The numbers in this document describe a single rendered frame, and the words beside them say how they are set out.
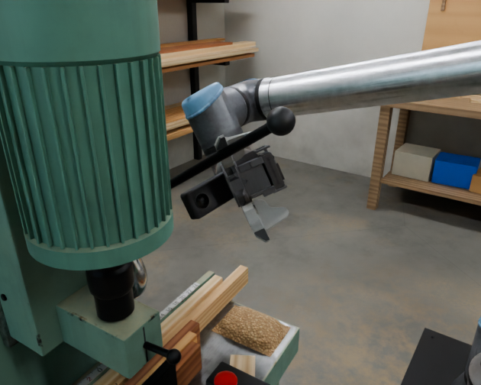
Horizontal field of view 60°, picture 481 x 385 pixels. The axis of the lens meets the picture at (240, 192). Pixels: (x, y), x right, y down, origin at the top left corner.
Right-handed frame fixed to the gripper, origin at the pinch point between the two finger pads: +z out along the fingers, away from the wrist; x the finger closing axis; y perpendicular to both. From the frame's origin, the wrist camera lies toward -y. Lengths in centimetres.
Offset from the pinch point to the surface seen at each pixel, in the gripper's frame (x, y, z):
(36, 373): 16.2, -43.8, -15.6
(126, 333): 10.6, -21.1, 1.1
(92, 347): 11.9, -27.7, -2.8
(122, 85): -15.9, -6.5, 12.5
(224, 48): -72, 45, -310
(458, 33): -5, 198, -247
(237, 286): 22.5, -7.7, -30.7
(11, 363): 11.7, -44.0, -11.6
